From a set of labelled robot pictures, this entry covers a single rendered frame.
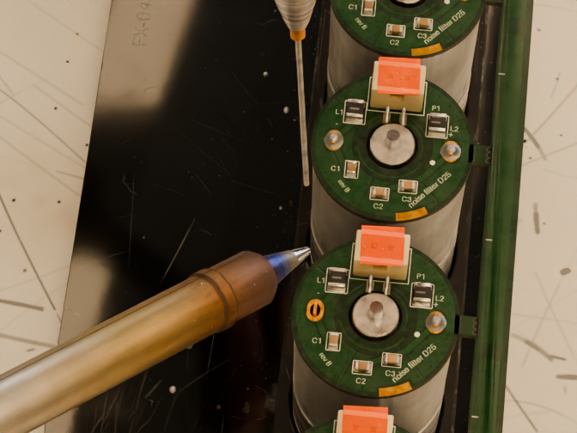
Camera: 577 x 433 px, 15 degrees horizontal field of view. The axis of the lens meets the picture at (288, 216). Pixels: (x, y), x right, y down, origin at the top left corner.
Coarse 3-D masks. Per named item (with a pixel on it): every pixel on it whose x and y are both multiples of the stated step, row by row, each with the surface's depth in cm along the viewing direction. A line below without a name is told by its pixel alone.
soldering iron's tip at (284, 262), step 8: (296, 248) 30; (304, 248) 30; (264, 256) 30; (272, 256) 30; (280, 256) 30; (288, 256) 30; (296, 256) 30; (304, 256) 30; (272, 264) 30; (280, 264) 30; (288, 264) 30; (296, 264) 30; (280, 272) 30; (288, 272) 30; (280, 280) 30
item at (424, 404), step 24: (312, 312) 33; (360, 312) 32; (384, 312) 32; (360, 336) 33; (384, 336) 32; (312, 384) 33; (432, 384) 33; (312, 408) 34; (336, 408) 33; (408, 408) 33; (432, 408) 34; (432, 432) 36
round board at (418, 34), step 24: (336, 0) 35; (360, 0) 35; (384, 0) 35; (432, 0) 35; (456, 0) 35; (480, 0) 35; (360, 24) 34; (384, 24) 34; (408, 24) 34; (432, 24) 34; (456, 24) 34; (384, 48) 34; (408, 48) 34; (432, 48) 34
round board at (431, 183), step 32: (352, 96) 34; (448, 96) 34; (320, 128) 34; (352, 128) 34; (416, 128) 34; (448, 128) 34; (320, 160) 34; (352, 160) 34; (416, 160) 34; (352, 192) 33; (384, 192) 33; (416, 192) 33; (448, 192) 33
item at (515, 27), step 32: (512, 0) 35; (512, 32) 34; (512, 64) 34; (512, 96) 34; (512, 128) 34; (480, 160) 34; (512, 160) 34; (512, 192) 33; (512, 224) 33; (512, 256) 33; (480, 288) 33; (512, 288) 33; (480, 320) 33; (480, 352) 32; (480, 384) 32; (480, 416) 32
